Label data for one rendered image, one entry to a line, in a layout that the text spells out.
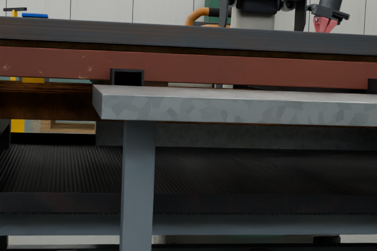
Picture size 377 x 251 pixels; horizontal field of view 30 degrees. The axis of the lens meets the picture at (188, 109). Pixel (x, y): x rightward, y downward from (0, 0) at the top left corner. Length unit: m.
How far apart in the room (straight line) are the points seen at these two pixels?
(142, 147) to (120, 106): 0.13
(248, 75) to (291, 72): 0.07
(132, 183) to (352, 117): 0.30
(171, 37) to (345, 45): 0.30
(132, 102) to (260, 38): 0.41
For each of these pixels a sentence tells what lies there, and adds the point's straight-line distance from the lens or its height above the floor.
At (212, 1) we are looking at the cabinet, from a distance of 11.14.
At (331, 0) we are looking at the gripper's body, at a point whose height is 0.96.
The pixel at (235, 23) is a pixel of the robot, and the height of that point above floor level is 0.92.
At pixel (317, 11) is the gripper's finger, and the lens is 1.85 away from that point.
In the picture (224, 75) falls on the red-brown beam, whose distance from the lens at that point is 1.18.
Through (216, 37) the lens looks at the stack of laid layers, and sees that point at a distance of 1.17.
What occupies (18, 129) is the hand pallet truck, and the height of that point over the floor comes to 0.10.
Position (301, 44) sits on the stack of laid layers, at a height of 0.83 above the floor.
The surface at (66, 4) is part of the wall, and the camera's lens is 11.55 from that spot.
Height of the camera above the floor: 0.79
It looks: 4 degrees down
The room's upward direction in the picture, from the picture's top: 2 degrees clockwise
